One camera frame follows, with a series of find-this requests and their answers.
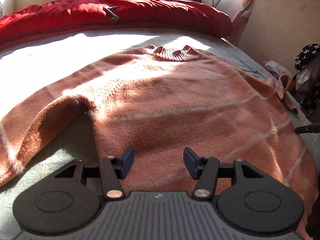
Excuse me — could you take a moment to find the red quilt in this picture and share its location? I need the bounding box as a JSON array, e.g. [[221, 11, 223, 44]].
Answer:
[[0, 0, 234, 52]]

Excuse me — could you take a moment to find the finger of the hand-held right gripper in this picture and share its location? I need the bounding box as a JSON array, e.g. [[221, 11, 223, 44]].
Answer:
[[295, 123, 320, 134]]

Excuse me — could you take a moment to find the pink cloth pile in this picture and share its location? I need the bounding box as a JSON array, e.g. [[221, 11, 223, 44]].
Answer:
[[264, 60, 283, 78]]

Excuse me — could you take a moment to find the orange knit sweater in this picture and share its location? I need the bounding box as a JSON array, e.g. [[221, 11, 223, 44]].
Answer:
[[0, 44, 320, 240]]

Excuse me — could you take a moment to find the metal folding tool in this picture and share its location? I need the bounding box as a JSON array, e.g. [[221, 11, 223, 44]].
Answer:
[[104, 5, 119, 20]]

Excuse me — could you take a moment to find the black star-print cloth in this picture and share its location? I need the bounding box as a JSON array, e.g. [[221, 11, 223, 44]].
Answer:
[[295, 44, 320, 115]]

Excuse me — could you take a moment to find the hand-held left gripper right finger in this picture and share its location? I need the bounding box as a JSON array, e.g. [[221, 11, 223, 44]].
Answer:
[[183, 147, 260, 201]]

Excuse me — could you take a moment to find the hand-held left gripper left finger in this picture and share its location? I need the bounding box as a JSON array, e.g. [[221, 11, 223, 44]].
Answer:
[[54, 147, 135, 200]]

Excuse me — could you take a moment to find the orange curtain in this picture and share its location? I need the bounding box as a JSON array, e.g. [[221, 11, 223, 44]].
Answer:
[[231, 0, 262, 47]]

